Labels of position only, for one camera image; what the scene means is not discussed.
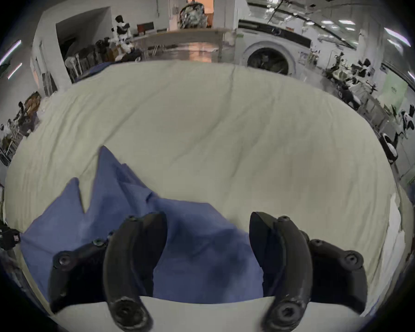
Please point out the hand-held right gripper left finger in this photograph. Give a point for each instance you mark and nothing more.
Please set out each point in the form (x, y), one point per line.
(124, 254)

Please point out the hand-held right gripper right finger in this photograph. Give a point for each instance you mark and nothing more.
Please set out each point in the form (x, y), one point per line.
(290, 254)

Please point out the blue shirt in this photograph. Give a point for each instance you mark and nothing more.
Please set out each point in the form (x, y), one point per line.
(200, 251)

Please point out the white black robot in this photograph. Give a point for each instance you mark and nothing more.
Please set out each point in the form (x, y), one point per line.
(399, 133)

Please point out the row of desks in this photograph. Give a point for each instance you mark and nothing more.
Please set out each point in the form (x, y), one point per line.
(356, 88)

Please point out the white washing machine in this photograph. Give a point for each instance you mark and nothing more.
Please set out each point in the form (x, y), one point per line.
(269, 48)

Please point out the white humanoid robot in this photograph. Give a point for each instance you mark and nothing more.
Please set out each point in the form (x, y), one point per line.
(122, 35)

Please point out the wooden table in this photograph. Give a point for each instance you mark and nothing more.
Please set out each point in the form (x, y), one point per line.
(190, 36)

